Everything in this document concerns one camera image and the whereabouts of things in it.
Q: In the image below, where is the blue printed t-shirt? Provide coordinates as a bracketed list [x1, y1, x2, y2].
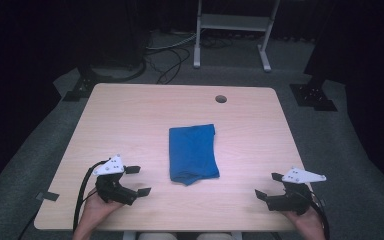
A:
[168, 123, 221, 187]

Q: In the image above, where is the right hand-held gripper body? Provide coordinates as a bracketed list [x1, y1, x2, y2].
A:
[265, 166, 327, 216]

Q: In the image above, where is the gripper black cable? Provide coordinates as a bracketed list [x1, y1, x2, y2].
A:
[73, 159, 110, 233]
[308, 191, 331, 240]

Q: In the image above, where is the thick black floor hose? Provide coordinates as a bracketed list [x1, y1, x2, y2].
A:
[91, 57, 148, 84]

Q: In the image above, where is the white metal stand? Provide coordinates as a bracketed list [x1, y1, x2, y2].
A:
[193, 0, 281, 73]

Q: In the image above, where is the thin black floor cable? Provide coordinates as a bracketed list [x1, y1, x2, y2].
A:
[145, 45, 192, 85]

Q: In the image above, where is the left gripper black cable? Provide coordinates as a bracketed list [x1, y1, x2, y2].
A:
[73, 159, 110, 233]

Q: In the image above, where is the black tape strip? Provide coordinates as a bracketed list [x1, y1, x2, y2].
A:
[35, 191, 60, 202]

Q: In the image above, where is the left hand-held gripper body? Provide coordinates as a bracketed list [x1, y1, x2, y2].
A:
[92, 154, 139, 206]

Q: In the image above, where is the person's left hand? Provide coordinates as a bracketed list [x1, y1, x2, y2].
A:
[79, 188, 124, 232]

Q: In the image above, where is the white floor cable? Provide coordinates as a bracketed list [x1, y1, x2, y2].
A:
[145, 32, 198, 52]

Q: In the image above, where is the black stand base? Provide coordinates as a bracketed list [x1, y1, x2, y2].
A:
[62, 64, 114, 103]
[289, 74, 338, 112]

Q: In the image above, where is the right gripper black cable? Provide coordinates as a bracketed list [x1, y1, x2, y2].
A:
[308, 191, 331, 240]

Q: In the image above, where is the person's right hand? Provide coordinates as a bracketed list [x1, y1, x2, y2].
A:
[283, 205, 326, 236]

